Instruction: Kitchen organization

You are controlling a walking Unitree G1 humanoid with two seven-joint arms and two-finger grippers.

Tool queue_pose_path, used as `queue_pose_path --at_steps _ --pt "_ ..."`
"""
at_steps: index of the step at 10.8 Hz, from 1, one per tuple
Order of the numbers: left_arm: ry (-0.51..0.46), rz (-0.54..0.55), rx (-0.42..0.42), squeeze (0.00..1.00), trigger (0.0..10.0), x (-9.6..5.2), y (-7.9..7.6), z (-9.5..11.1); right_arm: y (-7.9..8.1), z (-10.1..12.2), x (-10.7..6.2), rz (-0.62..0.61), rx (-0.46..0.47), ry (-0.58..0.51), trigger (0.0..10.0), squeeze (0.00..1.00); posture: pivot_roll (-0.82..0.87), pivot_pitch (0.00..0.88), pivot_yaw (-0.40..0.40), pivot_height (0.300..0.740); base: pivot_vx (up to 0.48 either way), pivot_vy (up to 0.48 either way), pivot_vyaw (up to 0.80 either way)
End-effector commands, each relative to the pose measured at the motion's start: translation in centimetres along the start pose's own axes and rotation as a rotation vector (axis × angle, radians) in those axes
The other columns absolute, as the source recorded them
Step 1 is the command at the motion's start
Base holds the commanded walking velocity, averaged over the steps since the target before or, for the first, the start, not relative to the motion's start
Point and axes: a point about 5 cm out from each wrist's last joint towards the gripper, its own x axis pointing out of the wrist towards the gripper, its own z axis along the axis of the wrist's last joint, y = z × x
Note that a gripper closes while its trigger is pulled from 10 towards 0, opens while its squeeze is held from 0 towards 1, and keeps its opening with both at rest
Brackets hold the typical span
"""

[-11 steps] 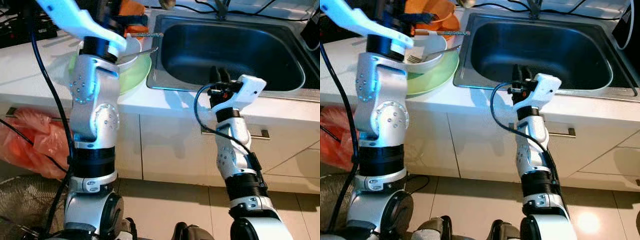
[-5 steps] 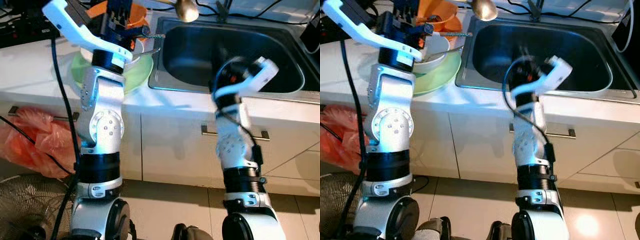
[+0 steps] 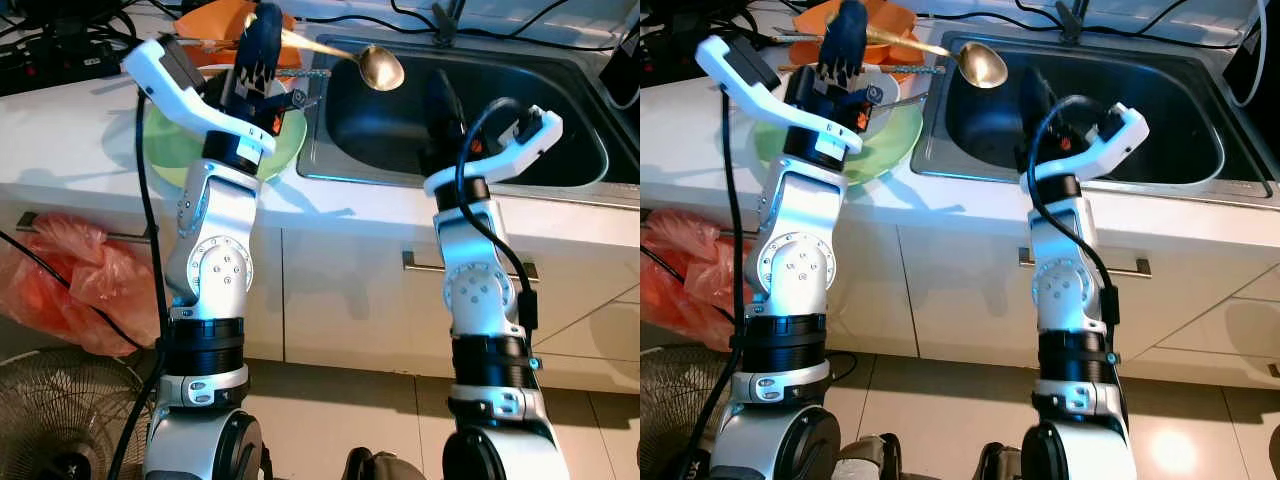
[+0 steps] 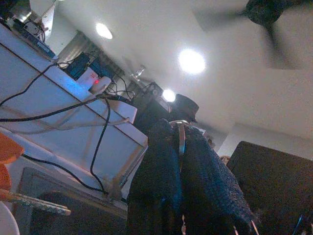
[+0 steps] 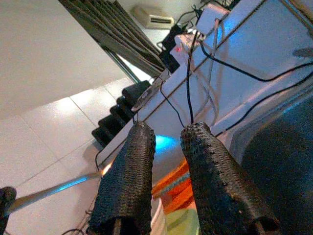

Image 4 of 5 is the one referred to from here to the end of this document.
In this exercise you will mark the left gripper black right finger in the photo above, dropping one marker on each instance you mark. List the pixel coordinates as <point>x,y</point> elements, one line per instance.
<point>207,191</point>

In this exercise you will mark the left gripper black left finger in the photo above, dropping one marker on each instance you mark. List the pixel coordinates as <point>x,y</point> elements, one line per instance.
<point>156,183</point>

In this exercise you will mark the wooden chopstick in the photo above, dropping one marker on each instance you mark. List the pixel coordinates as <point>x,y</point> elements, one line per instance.
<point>36,201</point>
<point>49,208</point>

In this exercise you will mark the white bowl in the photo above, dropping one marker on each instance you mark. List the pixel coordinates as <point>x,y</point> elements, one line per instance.
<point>7,220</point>

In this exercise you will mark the stainless steel sink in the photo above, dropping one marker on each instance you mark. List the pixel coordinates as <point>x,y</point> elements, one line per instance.
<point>85,215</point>

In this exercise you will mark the black hat-shaped object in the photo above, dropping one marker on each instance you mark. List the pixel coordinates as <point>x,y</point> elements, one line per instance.
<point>185,107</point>

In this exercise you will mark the round ceiling light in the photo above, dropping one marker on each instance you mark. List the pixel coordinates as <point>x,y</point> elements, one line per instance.
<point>168,95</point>
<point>104,30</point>
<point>192,61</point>

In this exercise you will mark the white power adapter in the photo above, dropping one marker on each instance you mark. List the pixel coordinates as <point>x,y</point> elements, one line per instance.
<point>95,80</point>

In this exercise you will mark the black power adapter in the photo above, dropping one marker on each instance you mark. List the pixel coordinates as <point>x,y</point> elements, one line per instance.
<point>80,63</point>

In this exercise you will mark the orange bowl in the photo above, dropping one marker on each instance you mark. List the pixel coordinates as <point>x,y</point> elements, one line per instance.
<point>7,149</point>

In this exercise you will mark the orange plate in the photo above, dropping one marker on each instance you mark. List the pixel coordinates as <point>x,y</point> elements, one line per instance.
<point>3,176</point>

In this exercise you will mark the black ceiling fan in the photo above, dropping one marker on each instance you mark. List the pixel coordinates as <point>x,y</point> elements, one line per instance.
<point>264,12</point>

